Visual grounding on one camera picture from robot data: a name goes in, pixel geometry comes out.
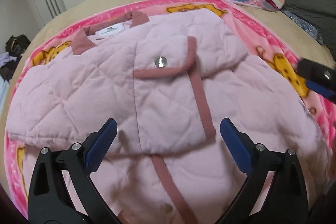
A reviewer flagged tan bed cover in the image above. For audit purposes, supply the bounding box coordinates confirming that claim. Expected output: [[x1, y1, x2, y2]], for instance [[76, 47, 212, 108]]
[[0, 0, 336, 183]]

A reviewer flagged pink quilted jacket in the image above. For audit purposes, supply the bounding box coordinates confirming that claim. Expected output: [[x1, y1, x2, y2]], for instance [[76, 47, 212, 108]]
[[6, 9, 332, 223]]

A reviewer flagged black bag on floor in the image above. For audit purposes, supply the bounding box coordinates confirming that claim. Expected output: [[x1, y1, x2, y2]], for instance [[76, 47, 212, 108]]
[[5, 34, 30, 57]]

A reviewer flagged purple clothes pile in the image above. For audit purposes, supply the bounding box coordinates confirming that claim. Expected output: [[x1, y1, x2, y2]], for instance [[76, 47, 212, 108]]
[[0, 52, 17, 67]]

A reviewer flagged pink bear fleece blanket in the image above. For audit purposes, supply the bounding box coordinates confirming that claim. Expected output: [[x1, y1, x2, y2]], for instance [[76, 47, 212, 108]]
[[3, 0, 336, 219]]

